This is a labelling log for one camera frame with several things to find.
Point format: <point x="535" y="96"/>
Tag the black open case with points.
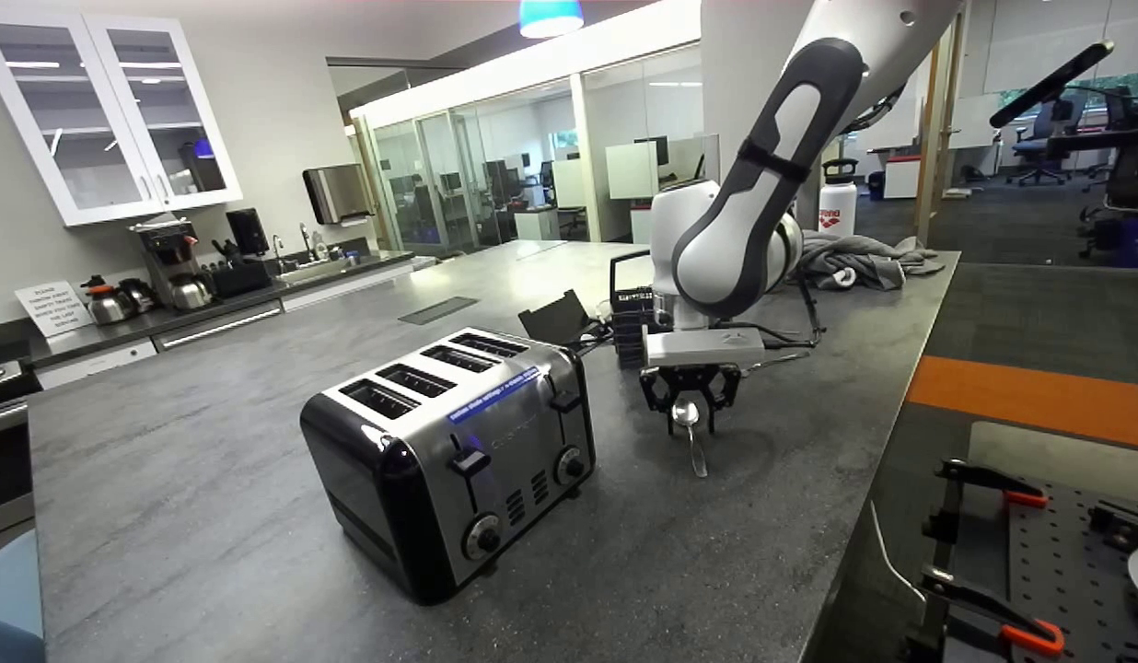
<point x="554" y="317"/>

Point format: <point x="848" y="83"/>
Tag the kitchen counter unit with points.
<point x="222" y="317"/>

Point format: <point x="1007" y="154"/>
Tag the grey plastic cutlery holder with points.
<point x="629" y="327"/>

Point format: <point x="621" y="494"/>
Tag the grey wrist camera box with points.
<point x="700" y="347"/>

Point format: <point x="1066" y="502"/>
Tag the black coffee machine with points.
<point x="176" y="265"/>

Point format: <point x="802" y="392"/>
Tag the black perforated mounting board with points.
<point x="1069" y="578"/>

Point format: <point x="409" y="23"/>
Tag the black box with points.
<point x="470" y="454"/>

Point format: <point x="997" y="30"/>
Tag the black tilted monitor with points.
<point x="1051" y="78"/>

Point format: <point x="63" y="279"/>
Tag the steel paper towel dispenser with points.
<point x="333" y="192"/>

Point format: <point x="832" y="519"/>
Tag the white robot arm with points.
<point x="740" y="245"/>

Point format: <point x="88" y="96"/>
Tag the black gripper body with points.
<point x="689" y="381"/>

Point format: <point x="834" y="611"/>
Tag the white paper sign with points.
<point x="53" y="306"/>

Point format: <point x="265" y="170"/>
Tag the wooden post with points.
<point x="935" y="136"/>

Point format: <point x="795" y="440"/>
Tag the white spray bottle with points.
<point x="840" y="208"/>

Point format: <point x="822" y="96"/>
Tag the blue pendant lamp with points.
<point x="552" y="17"/>

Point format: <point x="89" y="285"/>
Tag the white glass-door wall cabinet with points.
<point x="100" y="123"/>

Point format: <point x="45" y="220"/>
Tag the stainless steel kitchen appliance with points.
<point x="2" y="454"/>

